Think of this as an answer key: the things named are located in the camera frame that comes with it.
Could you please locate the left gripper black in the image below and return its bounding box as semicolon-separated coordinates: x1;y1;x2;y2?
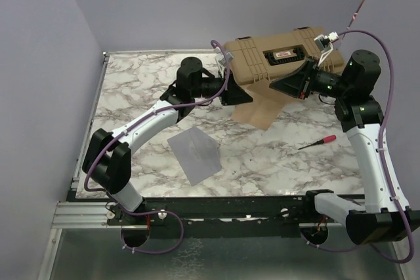
192;68;253;106

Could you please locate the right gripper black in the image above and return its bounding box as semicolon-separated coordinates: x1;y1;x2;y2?
270;56;352;99

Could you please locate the tan paper letter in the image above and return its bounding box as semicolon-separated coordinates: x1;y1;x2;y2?
230;79;292;130

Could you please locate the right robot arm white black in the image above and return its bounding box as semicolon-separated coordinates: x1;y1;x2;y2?
270;50;419;245

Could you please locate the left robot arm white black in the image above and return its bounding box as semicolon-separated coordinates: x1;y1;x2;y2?
82;54;253;224

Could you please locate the tan plastic tool case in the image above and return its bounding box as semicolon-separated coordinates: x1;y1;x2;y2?
224;27;325;86

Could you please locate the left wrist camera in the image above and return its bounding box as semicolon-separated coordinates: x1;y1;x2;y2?
214;48;234;71

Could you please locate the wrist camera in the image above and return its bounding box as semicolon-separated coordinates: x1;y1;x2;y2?
314;31;339;66
214;48;234;71

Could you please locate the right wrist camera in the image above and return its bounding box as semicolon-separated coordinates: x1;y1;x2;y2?
314;31;339;66

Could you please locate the red handled screwdriver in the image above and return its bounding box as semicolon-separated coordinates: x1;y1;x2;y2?
299;135;337;150

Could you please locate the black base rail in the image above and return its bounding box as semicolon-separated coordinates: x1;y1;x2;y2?
67;190;365;240

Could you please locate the aluminium frame rail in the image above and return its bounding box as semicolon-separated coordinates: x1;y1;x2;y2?
37;52;110;279

